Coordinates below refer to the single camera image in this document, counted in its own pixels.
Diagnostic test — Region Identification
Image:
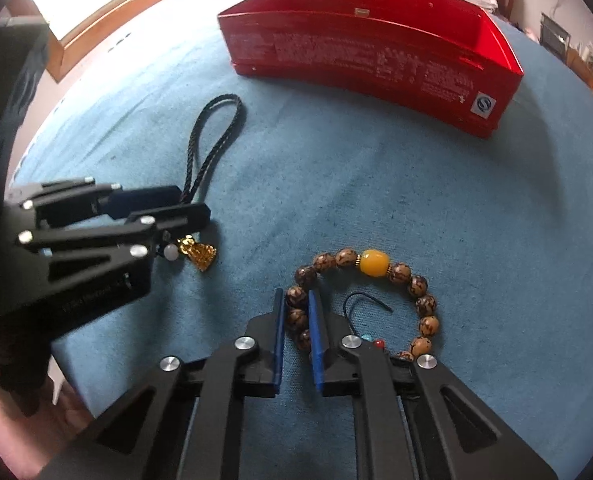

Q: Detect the red metal box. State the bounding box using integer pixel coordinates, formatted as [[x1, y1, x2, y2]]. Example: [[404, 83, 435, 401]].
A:
[[217, 0, 525, 139]]

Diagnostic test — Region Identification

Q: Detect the blue tablecloth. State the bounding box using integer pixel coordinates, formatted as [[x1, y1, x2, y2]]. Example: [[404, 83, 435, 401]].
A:
[[11, 0, 593, 480]]

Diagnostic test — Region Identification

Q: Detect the black chair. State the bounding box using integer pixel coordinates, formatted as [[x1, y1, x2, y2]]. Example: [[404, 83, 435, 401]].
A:
[[541, 12, 572, 54]]

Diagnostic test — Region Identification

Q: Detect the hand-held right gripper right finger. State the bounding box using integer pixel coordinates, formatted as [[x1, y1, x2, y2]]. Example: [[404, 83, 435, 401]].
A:
[[308, 290, 560, 480]]

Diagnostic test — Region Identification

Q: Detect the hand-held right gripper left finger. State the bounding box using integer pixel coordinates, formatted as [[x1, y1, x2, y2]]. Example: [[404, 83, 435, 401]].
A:
[[36, 287, 285, 480]]

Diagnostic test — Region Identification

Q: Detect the brown bead bracelet yellow bead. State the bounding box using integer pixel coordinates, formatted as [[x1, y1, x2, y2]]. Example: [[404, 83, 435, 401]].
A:
[[285, 247, 440, 364]]

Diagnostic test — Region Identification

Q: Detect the gold charm with black cord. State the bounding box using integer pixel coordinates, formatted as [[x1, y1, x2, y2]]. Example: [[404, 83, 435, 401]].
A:
[[161, 95, 245, 274]]

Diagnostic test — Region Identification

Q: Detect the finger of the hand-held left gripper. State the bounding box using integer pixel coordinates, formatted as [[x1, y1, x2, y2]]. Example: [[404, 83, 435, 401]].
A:
[[18, 203, 212, 262], [5, 176, 183, 219]]

